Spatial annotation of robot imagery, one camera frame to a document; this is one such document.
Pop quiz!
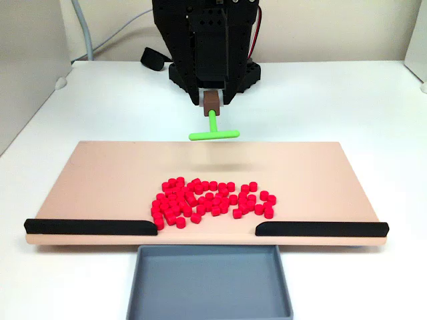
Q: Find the green T tool brown handle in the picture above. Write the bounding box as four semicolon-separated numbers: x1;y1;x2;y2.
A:
188;89;241;142

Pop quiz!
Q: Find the black clamp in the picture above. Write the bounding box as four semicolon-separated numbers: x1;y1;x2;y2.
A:
139;46;169;72

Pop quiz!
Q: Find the beige partition panel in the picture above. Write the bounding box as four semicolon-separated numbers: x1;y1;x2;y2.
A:
0;0;73;157

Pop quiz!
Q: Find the beige board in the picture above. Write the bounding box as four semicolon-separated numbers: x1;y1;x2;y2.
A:
25;140;390;249

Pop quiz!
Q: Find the white partition panel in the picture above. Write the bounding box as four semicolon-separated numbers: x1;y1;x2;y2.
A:
403;0;427;84

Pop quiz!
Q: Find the grey tray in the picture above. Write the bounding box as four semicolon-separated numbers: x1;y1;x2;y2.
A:
125;245;295;320

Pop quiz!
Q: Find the white red servo cable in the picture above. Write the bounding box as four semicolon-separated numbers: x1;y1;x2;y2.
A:
248;4;265;56

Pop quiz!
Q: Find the thin grey cable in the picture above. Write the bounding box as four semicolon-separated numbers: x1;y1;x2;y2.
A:
91;7;154;56

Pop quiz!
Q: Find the thick grey hose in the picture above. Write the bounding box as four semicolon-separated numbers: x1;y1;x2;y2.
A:
71;0;95;62

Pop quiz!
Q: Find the black edge rail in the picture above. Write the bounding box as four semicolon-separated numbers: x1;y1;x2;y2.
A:
23;218;159;237
254;220;390;238

